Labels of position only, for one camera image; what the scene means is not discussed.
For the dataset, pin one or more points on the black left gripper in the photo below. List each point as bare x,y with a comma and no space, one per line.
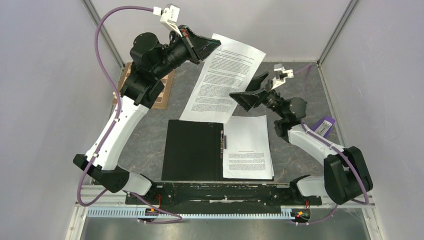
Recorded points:
198,47

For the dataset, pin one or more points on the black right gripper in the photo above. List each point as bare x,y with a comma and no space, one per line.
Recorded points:
254,95

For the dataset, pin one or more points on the printed paper sheet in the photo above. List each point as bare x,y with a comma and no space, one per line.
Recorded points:
229,69
247,153

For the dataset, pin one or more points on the blue folder with black inside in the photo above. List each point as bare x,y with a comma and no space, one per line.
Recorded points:
194,152

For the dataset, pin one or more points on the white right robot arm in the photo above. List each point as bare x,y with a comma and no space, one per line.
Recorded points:
345,174

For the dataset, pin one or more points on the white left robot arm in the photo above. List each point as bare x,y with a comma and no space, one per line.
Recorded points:
152,61

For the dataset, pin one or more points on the wooden chessboard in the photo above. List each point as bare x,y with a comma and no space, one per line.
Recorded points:
161,101

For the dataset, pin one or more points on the purple metronome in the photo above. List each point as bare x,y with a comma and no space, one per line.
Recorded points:
324,126

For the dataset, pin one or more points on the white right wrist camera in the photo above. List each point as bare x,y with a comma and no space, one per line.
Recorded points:
280,75

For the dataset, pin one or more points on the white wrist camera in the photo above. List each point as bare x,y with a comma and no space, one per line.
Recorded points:
169,17
280,75

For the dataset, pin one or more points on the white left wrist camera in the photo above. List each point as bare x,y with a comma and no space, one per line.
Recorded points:
169,17

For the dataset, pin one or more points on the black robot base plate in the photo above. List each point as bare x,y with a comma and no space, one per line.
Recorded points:
226,197

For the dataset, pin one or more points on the aluminium frame rail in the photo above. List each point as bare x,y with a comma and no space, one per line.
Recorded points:
127,199

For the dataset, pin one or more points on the light blue cable duct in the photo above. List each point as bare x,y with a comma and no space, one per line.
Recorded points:
146,213

